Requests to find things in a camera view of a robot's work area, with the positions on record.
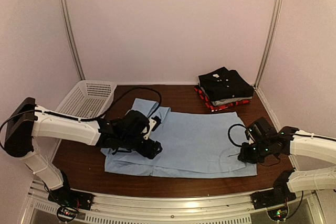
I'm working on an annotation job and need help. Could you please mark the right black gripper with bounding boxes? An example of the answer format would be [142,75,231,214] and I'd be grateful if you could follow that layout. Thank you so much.
[238,140,271,164]

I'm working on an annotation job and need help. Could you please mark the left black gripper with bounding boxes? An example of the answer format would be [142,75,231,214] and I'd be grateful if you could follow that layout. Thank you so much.
[120,135,163,159]

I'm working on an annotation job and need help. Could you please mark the white plastic laundry basket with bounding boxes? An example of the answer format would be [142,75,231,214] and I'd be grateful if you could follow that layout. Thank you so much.
[56,80,117,118]

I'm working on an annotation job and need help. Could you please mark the red plaid shirt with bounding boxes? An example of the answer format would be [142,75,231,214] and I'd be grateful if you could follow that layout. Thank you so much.
[194,85,251,112]

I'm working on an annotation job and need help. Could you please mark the grey shirt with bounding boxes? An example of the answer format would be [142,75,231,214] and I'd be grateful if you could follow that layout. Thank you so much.
[211,97,252,106]

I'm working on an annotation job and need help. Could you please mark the light blue long sleeve shirt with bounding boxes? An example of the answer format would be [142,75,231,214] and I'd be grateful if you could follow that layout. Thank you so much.
[101,98,257,178]

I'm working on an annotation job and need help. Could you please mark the black shirt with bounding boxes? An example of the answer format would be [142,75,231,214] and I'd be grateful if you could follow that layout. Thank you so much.
[198,67,254,101]

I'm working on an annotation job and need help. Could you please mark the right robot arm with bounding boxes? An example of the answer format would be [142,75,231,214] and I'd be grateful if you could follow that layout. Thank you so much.
[238,126,335,204]

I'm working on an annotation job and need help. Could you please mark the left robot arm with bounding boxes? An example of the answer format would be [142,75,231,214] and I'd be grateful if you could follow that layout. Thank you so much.
[1,98,162,205]

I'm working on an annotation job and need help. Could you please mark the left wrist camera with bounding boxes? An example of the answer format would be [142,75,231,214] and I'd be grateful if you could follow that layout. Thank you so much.
[142,116,161,140]

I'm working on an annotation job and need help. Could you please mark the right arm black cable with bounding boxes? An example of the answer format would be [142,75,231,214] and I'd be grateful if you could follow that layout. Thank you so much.
[227,123,249,147]

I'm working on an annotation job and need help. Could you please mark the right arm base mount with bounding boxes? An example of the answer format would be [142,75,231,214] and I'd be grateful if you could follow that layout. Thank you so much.
[250,189,297,222]

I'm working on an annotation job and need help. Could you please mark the front aluminium rail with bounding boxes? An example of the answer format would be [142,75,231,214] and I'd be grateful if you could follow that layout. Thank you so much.
[19,179,327,223]

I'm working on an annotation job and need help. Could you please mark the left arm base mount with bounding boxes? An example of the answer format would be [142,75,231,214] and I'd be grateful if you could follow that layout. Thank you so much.
[48,190,94,222]

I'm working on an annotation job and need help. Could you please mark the right aluminium frame post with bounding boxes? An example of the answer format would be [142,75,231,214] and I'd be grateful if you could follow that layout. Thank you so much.
[254,0,283,90]

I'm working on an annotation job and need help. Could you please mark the aluminium frame post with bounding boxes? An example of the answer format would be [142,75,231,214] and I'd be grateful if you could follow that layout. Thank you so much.
[254,0,283,90]
[59,0,85,80]

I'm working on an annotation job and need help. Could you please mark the left aluminium frame post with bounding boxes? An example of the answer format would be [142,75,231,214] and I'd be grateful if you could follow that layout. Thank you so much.
[59,0,85,80]

